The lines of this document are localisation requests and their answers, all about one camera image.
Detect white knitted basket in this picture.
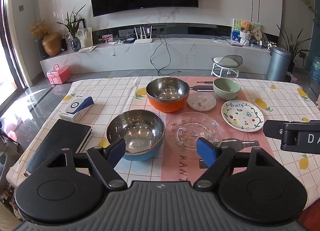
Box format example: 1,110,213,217
239,31,251,47

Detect white fruit print plate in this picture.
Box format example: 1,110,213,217
221,100,264,131

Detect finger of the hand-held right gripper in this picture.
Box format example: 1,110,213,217
263,120,284,139

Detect dark slim vase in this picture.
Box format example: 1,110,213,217
37,37,49,60

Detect black notebook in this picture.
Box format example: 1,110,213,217
25,118,92,176

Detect dried yellow flowers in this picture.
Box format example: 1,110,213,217
30,20,50,38

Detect blue green painting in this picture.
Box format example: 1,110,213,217
232,19,261,42

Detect blue glass vase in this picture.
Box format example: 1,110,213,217
71,37,81,52

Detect black cable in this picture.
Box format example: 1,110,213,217
150,30,182,77

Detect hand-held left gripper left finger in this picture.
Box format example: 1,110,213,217
46,138,128,190

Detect grey trash bin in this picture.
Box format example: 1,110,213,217
266,47,292,82

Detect round hand fan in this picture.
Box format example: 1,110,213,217
255,29,265,45

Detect small white sticker plate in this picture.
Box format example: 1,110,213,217
187,92,217,111

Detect clear glass plate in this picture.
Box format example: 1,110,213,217
165,112,224,152

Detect white rolling stool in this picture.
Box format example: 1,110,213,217
211,55,243,77

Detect green ceramic bowl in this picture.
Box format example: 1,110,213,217
213,77,241,101

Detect marble television console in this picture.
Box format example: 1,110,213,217
40,37,272,77

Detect pink storage case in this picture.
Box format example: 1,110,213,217
46,64,71,85

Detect tall potted plant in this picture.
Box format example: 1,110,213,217
276,24,313,74

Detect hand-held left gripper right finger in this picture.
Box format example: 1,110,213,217
193,137,275,189

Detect green leafy plant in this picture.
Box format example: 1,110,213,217
57,4,87,39

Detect blue water bottle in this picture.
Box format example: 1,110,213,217
309,56,320,84

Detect blue steel bowl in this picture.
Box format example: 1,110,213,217
106,109,165,161

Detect white and blue box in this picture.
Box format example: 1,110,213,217
59,93,94,123

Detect drawing card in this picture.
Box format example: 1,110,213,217
76,27,93,48

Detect gold round vase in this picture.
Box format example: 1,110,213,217
42,32,62,57

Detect white router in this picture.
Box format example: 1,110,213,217
134,27,153,44

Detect lemon print checked tablecloth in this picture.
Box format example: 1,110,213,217
6,76,320,196

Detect orange steel bowl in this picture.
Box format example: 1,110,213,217
146,77,190,114

